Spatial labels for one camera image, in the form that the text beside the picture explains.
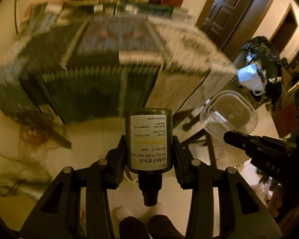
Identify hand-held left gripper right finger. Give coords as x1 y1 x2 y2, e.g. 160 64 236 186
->
172 134 282 239

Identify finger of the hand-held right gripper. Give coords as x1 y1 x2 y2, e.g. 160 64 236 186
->
223 130 298 160

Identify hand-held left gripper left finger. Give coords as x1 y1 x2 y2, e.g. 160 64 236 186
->
20 134 127 239

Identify green pump bottle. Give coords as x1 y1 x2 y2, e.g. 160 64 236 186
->
125 108 174 207

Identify clear plastic container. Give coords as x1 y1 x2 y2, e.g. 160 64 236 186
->
199 90 259 143

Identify black trash bag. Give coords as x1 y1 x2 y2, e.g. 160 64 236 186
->
240 36 299 113

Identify white crumpled bag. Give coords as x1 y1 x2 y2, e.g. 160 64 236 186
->
237 63 268 97

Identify person's right leg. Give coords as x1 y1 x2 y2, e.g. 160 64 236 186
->
148 201 175 239

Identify person's leg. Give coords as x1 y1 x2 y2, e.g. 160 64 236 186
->
114 206 153 239
148 201 175 239

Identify person's left leg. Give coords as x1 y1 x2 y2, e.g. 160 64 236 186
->
114 206 153 239

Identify clear plastic bag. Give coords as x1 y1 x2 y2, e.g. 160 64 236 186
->
0 124 54 201

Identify patchwork patterned tablecloth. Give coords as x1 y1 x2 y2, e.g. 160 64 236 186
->
0 11 238 125

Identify dark brown panelled door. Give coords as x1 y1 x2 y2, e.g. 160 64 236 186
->
196 0 261 51

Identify thin brown stick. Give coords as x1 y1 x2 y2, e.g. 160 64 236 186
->
14 0 20 35

